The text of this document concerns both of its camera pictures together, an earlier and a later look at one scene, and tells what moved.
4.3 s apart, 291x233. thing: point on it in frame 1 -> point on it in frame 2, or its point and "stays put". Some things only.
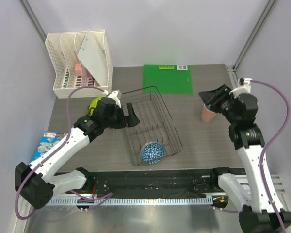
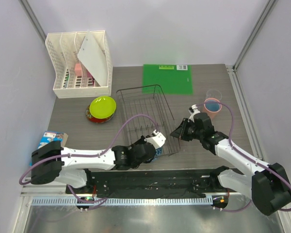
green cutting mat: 167,79 stays put
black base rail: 180,183 stays put
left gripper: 131,121 -> 140,140
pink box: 78,69 stays put
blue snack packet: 48,140 stays put
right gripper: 211,97 -> 181,132
